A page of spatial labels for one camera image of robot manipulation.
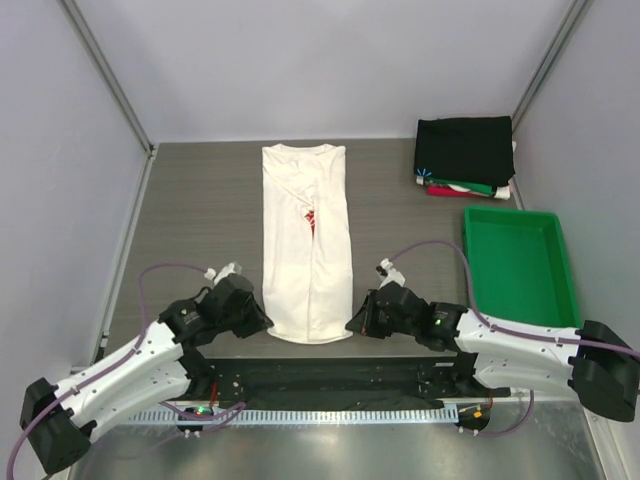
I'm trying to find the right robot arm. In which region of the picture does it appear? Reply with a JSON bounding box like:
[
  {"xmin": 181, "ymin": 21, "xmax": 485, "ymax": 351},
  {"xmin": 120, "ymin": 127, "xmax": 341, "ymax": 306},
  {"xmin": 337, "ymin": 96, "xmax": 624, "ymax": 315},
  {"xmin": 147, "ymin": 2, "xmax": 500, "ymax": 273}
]
[{"xmin": 346, "ymin": 282, "xmax": 639, "ymax": 423}]

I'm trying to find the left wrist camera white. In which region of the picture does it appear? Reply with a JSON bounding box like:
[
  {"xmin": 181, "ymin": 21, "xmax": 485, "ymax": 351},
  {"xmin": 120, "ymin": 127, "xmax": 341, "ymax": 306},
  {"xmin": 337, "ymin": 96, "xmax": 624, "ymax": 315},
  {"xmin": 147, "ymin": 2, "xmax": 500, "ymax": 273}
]
[{"xmin": 204, "ymin": 262, "xmax": 242, "ymax": 285}]

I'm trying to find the green plastic tray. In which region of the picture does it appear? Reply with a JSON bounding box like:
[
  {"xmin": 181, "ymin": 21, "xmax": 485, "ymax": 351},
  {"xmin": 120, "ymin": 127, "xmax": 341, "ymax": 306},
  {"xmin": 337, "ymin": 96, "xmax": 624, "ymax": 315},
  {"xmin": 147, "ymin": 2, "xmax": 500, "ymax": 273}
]
[{"xmin": 463, "ymin": 207, "xmax": 583, "ymax": 328}]

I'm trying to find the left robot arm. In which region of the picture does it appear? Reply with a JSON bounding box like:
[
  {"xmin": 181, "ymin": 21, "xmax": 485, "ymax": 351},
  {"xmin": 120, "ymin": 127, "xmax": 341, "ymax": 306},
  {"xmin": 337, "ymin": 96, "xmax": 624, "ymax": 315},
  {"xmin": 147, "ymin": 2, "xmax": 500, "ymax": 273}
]
[{"xmin": 20, "ymin": 273, "xmax": 273, "ymax": 474}]

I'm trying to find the folded red t-shirt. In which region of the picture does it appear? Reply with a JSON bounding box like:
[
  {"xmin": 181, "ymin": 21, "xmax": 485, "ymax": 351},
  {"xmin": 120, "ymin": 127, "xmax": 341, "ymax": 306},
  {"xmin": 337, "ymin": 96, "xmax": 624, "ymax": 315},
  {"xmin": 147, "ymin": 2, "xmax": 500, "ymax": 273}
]
[{"xmin": 426, "ymin": 184, "xmax": 465, "ymax": 197}]

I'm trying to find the right aluminium frame post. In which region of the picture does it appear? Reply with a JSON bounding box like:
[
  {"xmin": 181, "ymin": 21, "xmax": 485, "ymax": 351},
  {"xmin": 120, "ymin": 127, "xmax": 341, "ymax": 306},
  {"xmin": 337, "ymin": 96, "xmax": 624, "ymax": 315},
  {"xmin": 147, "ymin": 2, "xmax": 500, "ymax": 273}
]
[{"xmin": 511, "ymin": 0, "xmax": 594, "ymax": 134}]

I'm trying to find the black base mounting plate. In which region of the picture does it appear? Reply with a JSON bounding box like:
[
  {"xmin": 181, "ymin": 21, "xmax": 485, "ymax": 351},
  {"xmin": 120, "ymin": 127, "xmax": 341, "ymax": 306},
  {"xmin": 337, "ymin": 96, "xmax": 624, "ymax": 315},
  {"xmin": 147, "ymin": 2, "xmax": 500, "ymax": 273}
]
[{"xmin": 178, "ymin": 354, "xmax": 511, "ymax": 411}]

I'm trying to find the aluminium frame post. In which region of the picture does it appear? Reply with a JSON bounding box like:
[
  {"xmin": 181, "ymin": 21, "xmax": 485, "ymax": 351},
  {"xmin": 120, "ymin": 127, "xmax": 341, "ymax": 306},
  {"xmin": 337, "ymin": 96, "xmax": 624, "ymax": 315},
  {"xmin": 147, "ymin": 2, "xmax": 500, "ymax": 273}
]
[
  {"xmin": 57, "ymin": 0, "xmax": 154, "ymax": 158},
  {"xmin": 511, "ymin": 0, "xmax": 594, "ymax": 134}
]

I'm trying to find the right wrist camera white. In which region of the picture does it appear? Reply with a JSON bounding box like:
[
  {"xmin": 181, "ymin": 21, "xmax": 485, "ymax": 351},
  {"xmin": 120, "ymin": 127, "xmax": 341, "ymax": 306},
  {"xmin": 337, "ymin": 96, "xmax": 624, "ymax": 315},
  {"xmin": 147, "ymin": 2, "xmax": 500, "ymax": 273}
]
[{"xmin": 375, "ymin": 258, "xmax": 406, "ymax": 289}]

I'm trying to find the white t-shirt red print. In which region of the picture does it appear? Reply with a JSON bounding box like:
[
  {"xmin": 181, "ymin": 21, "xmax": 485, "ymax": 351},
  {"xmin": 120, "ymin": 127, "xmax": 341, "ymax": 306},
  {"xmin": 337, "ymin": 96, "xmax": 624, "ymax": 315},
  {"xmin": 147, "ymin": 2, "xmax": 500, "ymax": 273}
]
[{"xmin": 262, "ymin": 144, "xmax": 353, "ymax": 345}]

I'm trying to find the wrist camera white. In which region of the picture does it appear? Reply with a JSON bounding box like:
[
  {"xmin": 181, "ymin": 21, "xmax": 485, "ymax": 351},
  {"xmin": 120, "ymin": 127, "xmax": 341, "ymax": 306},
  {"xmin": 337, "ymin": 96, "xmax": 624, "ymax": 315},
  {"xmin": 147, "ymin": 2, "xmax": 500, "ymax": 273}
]
[
  {"xmin": 204, "ymin": 262, "xmax": 242, "ymax": 285},
  {"xmin": 375, "ymin": 258, "xmax": 406, "ymax": 289}
]

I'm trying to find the left aluminium frame post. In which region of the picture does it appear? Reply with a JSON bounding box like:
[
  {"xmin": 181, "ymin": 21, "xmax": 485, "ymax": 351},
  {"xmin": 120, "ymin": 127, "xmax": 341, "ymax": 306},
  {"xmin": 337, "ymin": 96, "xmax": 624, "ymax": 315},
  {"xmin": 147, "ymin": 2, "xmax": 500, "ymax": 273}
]
[{"xmin": 57, "ymin": 0, "xmax": 154, "ymax": 158}]

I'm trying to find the folded green t-shirt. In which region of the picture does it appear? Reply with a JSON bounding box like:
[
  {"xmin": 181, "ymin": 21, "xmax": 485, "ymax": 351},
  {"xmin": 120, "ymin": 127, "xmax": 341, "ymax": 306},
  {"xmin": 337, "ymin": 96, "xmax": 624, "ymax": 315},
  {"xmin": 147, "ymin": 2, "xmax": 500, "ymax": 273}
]
[{"xmin": 448, "ymin": 183, "xmax": 496, "ymax": 197}]

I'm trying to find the folded white t-shirt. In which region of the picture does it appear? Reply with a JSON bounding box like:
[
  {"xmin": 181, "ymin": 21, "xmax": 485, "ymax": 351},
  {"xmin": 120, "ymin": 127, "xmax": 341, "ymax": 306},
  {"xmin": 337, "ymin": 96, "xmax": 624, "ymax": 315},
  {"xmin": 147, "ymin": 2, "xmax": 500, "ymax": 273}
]
[{"xmin": 493, "ymin": 185, "xmax": 512, "ymax": 200}]

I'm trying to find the slotted cable duct rail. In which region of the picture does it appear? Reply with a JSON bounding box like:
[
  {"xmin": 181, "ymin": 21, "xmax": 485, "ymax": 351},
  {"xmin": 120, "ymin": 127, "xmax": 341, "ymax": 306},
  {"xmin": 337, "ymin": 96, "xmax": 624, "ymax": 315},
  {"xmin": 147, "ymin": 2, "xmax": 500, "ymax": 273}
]
[{"xmin": 125, "ymin": 404, "xmax": 459, "ymax": 427}]

